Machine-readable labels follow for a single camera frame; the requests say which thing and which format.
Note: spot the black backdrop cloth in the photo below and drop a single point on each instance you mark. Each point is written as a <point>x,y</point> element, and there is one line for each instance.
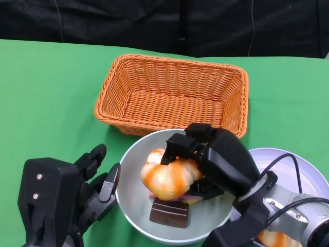
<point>128,23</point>

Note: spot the pale green bowl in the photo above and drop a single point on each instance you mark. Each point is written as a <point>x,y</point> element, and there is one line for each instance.
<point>133,203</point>

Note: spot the green tablecloth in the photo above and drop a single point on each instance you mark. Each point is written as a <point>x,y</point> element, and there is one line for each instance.
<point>46,85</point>

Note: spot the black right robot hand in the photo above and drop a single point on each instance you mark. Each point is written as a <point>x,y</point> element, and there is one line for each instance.
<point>228,162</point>

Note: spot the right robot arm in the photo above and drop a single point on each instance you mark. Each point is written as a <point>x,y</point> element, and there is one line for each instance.
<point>288,205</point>

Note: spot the brown chocolate cake slice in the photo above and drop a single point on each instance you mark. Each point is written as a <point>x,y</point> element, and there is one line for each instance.
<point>169,213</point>

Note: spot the lilac round plate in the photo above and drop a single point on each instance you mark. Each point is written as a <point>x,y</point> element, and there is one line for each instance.
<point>311,175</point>

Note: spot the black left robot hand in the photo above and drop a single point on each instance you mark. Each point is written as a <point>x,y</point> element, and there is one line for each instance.
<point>90,205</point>

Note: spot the bright pink cake slice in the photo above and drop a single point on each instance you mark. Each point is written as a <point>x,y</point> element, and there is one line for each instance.
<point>189,197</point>

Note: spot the orange wicker basket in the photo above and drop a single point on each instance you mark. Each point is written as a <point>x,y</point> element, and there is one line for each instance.
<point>172,105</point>

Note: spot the orange striped round bread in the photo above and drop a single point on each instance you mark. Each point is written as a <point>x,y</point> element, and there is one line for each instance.
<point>167,180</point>

